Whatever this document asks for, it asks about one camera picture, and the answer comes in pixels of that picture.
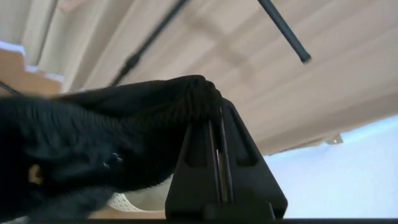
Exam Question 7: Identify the black garment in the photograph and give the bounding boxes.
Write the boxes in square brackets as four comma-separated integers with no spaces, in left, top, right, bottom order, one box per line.
[0,74,224,224]

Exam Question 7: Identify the black clothes rack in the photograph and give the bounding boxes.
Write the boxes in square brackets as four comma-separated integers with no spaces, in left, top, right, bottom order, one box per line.
[108,0,312,88]

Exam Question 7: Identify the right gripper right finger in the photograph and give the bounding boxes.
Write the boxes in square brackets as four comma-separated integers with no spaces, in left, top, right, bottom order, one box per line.
[220,98,289,219]

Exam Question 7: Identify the white wall hook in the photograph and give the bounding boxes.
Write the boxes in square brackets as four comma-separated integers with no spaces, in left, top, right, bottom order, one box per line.
[325,133,345,146]

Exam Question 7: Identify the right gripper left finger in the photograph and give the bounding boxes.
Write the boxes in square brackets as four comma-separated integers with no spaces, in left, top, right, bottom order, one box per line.
[164,119,223,219]

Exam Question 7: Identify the white laundry basket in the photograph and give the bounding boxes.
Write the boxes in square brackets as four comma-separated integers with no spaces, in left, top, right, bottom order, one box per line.
[107,175,175,214]

